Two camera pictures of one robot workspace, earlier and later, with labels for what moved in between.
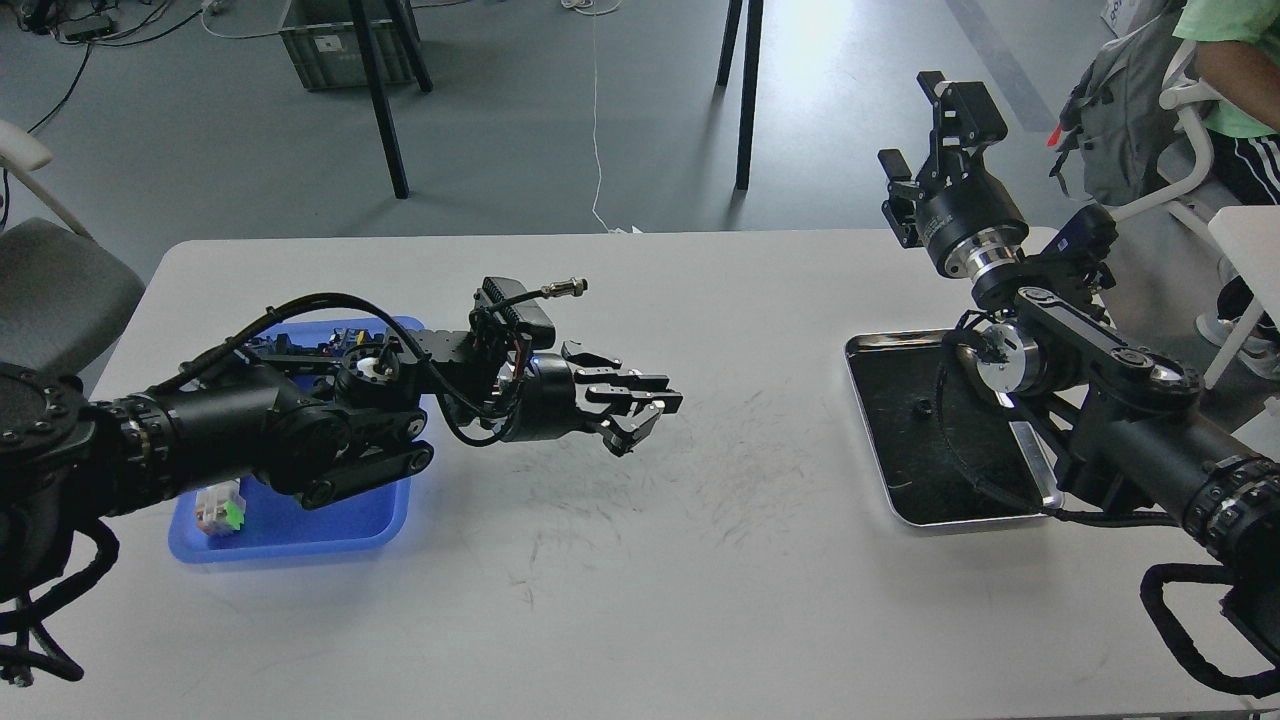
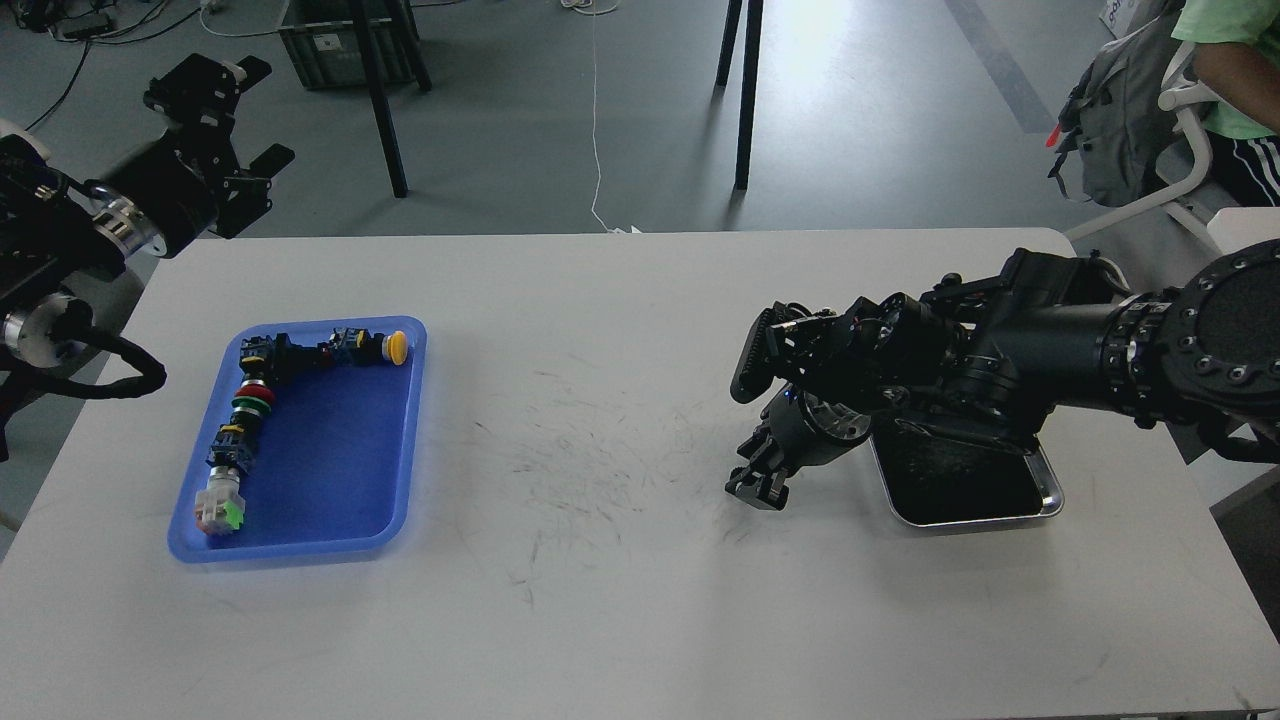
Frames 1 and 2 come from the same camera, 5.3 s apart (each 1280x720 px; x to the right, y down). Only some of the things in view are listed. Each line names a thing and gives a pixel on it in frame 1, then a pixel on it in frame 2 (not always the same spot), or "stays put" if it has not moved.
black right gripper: x=970 y=227 → x=797 y=430
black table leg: x=749 y=81 stays put
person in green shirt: x=1237 y=47 stays put
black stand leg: x=404 y=22 stays put
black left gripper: x=548 y=404 → x=177 y=177
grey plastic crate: x=323 y=38 stays put
